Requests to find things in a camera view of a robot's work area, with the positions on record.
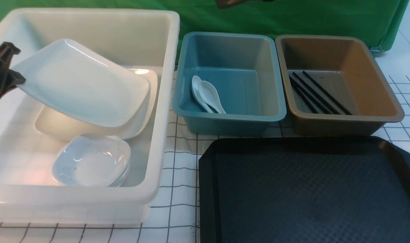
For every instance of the white checked tablecloth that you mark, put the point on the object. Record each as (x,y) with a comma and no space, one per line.
(178,189)

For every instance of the large white rice plate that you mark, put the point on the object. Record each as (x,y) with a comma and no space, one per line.
(74,80)

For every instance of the blue plastic bin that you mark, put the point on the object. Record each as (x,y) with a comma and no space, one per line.
(245,70)

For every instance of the black serving tray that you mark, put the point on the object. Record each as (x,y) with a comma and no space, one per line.
(304,190)

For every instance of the green cloth backdrop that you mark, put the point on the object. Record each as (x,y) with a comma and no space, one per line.
(375,22)

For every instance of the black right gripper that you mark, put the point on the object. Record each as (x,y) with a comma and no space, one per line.
(225,4)

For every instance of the brown plastic bin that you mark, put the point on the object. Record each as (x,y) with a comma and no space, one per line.
(346,69)

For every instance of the white bowl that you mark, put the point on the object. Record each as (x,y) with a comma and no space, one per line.
(82,179)
(95,149)
(107,169)

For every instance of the large white plastic bin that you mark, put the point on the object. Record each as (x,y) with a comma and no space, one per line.
(128,37)

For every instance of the black chopstick in brown bin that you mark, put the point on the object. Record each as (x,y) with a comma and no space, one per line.
(346,111)

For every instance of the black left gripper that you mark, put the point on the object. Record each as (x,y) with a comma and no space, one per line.
(10,79)

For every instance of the white square plate in bin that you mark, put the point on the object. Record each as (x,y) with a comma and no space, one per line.
(60,126)

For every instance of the white bowl in bin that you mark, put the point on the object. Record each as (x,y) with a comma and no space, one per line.
(82,179)

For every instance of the metal clip on backdrop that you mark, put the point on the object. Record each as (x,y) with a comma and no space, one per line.
(376,51)

